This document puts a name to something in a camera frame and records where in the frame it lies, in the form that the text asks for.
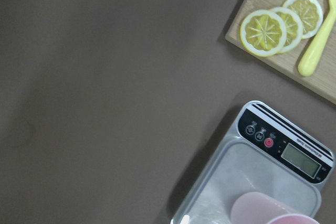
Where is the pink plastic cup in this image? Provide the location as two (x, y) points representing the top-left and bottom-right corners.
(230, 192), (317, 224)

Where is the silver kitchen scale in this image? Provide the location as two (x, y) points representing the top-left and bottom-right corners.
(171, 101), (335, 223)

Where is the middle lemon slice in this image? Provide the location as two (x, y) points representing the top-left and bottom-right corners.
(270, 7), (303, 54)

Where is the bamboo cutting board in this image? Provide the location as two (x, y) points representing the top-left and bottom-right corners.
(225, 0), (335, 103)

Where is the yellow plastic knife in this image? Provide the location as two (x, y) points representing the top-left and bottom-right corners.
(298, 0), (335, 77)

